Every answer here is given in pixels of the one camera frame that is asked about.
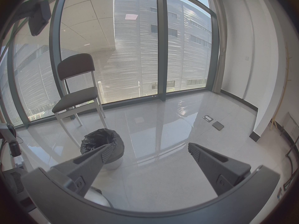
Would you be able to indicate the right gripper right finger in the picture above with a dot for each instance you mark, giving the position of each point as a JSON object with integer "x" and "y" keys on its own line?
{"x": 219, "y": 169}

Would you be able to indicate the window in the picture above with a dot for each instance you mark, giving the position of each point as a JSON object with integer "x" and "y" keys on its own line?
{"x": 135, "y": 55}

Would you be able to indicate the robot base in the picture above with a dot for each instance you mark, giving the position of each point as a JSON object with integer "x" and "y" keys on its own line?
{"x": 98, "y": 198}

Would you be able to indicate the white chair with grey seat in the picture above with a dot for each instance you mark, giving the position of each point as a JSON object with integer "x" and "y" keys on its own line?
{"x": 74, "y": 100}

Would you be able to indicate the beige curtain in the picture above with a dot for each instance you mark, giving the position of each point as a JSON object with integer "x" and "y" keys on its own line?
{"x": 220, "y": 43}

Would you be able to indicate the black plastic bag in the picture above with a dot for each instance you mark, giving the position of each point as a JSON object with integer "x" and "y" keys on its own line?
{"x": 93, "y": 140}

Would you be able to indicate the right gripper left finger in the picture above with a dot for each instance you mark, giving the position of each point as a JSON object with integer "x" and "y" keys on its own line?
{"x": 90, "y": 169}

